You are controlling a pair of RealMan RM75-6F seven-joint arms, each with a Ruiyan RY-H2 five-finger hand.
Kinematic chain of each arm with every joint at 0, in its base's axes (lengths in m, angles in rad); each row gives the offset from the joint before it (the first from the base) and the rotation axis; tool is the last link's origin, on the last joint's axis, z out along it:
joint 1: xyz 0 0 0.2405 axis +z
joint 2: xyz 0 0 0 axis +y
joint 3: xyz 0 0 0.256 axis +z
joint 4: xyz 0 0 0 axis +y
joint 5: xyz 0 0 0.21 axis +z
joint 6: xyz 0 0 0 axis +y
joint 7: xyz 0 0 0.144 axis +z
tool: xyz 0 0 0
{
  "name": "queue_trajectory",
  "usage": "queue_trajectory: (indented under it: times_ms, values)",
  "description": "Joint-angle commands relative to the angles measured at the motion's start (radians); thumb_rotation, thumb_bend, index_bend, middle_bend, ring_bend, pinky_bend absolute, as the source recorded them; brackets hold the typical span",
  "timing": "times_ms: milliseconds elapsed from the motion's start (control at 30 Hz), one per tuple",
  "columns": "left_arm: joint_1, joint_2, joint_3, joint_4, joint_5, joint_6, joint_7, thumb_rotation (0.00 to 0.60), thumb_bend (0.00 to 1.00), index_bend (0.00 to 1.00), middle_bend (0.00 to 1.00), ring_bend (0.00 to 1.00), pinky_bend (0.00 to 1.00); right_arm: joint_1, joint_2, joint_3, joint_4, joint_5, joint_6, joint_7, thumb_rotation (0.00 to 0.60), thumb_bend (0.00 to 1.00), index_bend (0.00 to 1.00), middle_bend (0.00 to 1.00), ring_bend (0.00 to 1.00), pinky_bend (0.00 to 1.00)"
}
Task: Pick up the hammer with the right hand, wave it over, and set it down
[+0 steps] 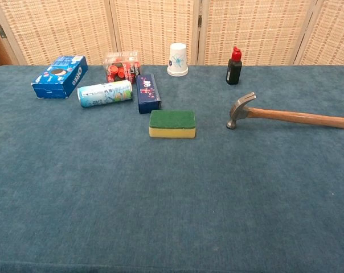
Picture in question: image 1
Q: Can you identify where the wooden handle claw hammer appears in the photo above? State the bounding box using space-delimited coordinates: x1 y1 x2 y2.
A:
226 92 344 130

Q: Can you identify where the green and yellow sponge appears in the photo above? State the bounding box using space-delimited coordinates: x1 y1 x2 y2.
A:
149 109 197 139

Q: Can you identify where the blue table cloth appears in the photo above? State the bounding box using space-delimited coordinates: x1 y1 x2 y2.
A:
0 64 344 273

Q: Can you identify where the dark blue small carton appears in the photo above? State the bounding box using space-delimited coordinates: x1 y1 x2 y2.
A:
136 73 162 115

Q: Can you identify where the white paper cup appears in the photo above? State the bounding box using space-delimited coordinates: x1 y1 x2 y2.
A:
167 43 189 77

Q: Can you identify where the light blue drink can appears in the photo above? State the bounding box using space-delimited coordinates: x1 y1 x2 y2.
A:
77 80 134 108

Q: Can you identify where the clear box of red caps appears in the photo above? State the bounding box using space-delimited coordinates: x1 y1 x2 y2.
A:
103 50 142 84

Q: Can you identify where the black bottle with red cap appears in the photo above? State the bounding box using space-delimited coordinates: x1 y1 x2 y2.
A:
225 46 243 85

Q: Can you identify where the blue Oreo cookie box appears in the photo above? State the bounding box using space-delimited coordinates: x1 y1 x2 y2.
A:
31 55 89 100

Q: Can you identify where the woven rattan folding screen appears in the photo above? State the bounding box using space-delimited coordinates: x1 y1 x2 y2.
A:
0 0 344 70

